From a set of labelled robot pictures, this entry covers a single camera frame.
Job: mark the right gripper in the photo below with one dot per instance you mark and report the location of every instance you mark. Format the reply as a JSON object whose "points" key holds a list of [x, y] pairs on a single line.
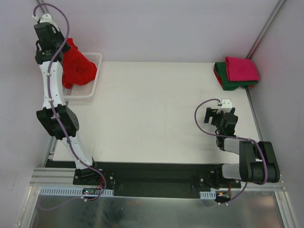
{"points": [[216, 116]]}

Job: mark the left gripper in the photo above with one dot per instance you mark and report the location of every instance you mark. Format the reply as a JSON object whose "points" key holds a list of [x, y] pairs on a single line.
{"points": [[65, 47]]}

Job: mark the red t-shirt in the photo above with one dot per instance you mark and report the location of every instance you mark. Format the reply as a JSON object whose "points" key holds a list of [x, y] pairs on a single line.
{"points": [[77, 69], [218, 77]]}

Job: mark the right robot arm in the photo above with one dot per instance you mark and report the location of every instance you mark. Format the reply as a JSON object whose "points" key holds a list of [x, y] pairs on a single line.
{"points": [[256, 161]]}

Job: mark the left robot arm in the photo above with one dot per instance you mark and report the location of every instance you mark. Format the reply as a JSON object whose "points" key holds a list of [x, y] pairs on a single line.
{"points": [[55, 116]]}

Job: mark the red folded t-shirt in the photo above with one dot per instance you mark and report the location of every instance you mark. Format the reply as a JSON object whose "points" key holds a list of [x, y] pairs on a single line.
{"points": [[218, 77]]}

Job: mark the green folded t-shirt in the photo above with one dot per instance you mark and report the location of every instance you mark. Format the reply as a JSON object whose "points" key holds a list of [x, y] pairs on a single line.
{"points": [[230, 85]]}

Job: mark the pink folded t-shirt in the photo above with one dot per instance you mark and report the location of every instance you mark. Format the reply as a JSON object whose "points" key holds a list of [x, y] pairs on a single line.
{"points": [[240, 69]]}

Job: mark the white plastic basket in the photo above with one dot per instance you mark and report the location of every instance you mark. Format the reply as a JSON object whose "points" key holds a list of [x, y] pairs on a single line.
{"points": [[87, 90]]}

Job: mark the right cable duct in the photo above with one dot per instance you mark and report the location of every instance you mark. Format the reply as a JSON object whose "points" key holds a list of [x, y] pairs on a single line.
{"points": [[207, 195]]}

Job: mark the cable duct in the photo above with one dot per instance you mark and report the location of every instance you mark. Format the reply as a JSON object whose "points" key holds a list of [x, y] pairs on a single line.
{"points": [[69, 191], [207, 195]]}

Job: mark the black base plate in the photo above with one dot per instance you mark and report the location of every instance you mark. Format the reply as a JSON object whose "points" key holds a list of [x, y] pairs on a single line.
{"points": [[155, 180]]}

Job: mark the left cable duct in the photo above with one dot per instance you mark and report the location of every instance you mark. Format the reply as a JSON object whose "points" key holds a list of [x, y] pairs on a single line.
{"points": [[69, 191]]}

